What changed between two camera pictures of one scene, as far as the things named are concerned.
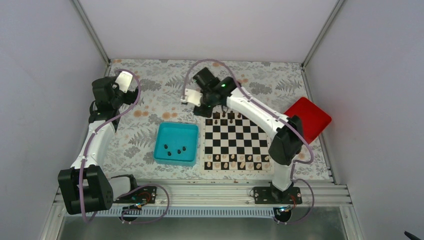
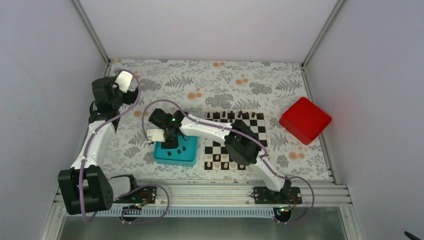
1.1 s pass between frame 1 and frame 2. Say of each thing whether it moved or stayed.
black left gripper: stayed
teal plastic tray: stayed
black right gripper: moved
